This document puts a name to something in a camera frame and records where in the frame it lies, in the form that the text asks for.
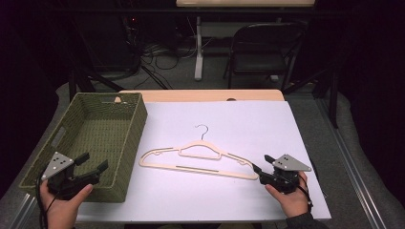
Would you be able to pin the white paper sheet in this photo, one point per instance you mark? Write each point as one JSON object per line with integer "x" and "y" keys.
{"x": 229, "y": 127}

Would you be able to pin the beige plastic clothes hanger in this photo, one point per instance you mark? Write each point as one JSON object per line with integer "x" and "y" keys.
{"x": 232, "y": 174}

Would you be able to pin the green woven basket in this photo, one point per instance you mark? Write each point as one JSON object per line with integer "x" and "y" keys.
{"x": 105, "y": 140}

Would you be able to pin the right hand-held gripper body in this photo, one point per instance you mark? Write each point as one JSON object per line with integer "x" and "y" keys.
{"x": 288, "y": 163}

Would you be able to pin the person's right hand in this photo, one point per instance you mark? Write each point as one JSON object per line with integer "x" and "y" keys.
{"x": 294, "y": 202}

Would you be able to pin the metal floor rail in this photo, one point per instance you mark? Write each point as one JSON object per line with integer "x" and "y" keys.
{"x": 353, "y": 171}
{"x": 22, "y": 211}

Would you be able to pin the person's left hand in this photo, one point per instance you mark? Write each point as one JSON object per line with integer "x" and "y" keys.
{"x": 60, "y": 211}

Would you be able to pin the white-legged background table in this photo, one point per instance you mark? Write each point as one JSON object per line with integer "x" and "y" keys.
{"x": 199, "y": 60}

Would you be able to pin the black folding chair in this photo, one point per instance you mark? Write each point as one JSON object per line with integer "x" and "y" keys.
{"x": 264, "y": 35}

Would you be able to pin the black metal stand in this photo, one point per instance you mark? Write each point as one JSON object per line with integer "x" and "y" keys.
{"x": 82, "y": 81}
{"x": 333, "y": 95}

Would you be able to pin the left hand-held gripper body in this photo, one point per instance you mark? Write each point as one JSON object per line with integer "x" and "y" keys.
{"x": 59, "y": 163}

